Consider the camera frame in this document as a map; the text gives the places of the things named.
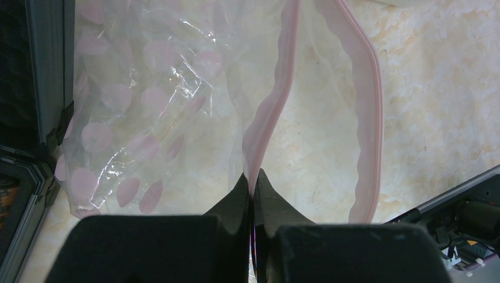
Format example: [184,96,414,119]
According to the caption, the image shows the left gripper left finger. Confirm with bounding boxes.
[46,176,250,282]

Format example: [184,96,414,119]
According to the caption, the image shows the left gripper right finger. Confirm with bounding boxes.
[253,170,451,282]

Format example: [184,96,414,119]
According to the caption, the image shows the clear pink-dotted zip bag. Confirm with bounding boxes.
[55,1,383,223]

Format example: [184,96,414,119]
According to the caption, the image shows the black poker chip case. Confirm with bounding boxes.
[1,1,75,282]

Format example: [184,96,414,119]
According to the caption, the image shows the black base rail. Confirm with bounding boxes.
[390,166,499,276]

